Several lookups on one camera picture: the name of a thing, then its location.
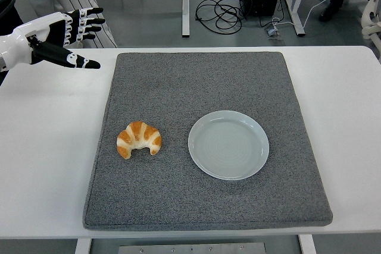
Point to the golden croissant bread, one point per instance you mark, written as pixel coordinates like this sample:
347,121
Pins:
140,135

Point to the small grey floor adapter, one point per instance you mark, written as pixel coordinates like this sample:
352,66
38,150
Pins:
272,32

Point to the grey fabric mat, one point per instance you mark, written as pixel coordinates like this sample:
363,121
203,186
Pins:
193,87

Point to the white table leg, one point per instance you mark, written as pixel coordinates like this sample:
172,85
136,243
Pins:
82,246
307,245

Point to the white office chair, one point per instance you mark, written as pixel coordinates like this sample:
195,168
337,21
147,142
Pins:
369,13

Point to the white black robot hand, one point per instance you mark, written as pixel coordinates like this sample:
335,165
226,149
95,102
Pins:
21,43

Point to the white background desk leg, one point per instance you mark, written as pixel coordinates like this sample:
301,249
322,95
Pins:
185,4
296,7

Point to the pale blue round plate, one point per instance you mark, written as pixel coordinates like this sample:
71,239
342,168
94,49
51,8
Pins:
228,147

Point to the grey metal plate with screws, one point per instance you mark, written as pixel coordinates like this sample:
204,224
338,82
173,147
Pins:
190,248

